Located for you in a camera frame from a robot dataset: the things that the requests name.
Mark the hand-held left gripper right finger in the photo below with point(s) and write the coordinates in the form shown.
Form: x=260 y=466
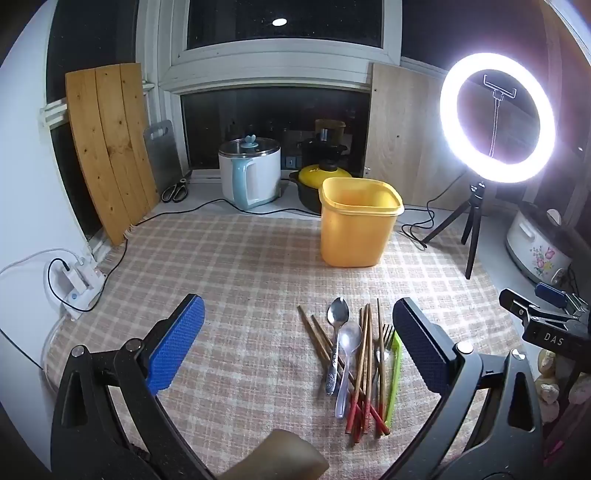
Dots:
x=422 y=346

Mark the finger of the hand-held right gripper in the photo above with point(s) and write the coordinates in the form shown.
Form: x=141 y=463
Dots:
x=521 y=307
x=551 y=295

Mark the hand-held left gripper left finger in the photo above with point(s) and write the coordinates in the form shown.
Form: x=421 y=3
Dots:
x=175 y=344

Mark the metal fork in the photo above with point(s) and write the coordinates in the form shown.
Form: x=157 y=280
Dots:
x=379 y=355

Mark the green plastic fork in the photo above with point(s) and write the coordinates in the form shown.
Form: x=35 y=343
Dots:
x=393 y=383

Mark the clear plastic spoon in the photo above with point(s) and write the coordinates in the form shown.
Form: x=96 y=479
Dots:
x=349 y=341

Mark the embossed metal spoon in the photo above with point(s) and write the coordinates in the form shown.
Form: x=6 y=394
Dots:
x=338 y=314

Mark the yellow plastic container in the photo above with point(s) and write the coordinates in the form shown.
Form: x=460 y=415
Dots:
x=353 y=230

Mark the person's left hand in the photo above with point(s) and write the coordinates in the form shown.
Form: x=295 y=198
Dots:
x=291 y=454

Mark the white floral rice cooker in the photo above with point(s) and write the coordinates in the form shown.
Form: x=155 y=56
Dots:
x=531 y=249

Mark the pink patterned garment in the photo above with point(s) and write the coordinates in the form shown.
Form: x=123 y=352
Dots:
x=549 y=392

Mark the checked beige tablecloth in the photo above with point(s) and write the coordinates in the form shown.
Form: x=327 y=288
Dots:
x=231 y=286

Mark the black tripod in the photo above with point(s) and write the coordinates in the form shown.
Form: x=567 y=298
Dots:
x=475 y=217

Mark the white power strip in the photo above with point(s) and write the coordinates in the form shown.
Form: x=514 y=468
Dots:
x=76 y=281

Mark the grey metal cutting board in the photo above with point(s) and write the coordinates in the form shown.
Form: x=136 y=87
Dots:
x=164 y=152

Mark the black clay pot, yellow lid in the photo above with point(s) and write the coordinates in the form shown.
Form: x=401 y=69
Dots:
x=323 y=175

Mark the brown three-plank wooden board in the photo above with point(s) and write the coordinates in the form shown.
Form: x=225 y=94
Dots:
x=111 y=147

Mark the light wooden panel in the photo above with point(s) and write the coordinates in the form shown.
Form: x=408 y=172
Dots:
x=401 y=138

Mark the phone holder on flexible neck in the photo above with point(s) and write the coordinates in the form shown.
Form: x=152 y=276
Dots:
x=498 y=90

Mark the white framed window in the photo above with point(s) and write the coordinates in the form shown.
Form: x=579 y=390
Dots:
x=277 y=64

